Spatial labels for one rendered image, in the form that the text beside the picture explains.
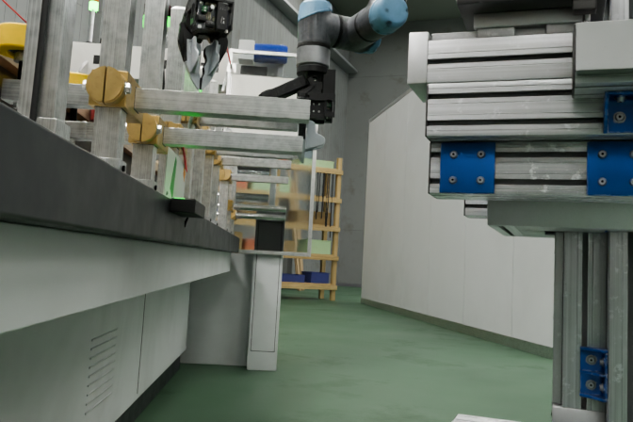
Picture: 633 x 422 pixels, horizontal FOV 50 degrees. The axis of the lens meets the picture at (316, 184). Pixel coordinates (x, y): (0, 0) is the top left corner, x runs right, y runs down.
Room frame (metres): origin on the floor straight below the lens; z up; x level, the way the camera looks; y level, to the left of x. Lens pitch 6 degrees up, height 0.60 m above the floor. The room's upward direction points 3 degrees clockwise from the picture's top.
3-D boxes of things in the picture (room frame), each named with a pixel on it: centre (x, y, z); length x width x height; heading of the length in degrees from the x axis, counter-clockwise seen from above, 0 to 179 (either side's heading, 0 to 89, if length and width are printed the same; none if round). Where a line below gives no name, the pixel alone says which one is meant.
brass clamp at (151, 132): (1.19, 0.30, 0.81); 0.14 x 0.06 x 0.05; 3
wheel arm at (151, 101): (0.96, 0.23, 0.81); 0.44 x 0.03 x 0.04; 93
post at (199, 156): (1.91, 0.34, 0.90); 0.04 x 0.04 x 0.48; 3
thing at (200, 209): (1.34, 0.25, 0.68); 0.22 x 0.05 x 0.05; 3
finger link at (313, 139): (1.46, 0.02, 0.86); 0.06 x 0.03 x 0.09; 93
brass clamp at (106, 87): (0.94, 0.29, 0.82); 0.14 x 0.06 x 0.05; 3
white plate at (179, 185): (1.39, 0.29, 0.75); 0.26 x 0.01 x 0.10; 3
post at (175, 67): (1.41, 0.32, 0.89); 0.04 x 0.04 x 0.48; 3
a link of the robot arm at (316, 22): (1.47, 0.02, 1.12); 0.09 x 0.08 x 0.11; 114
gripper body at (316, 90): (1.47, 0.01, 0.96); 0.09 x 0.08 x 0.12; 93
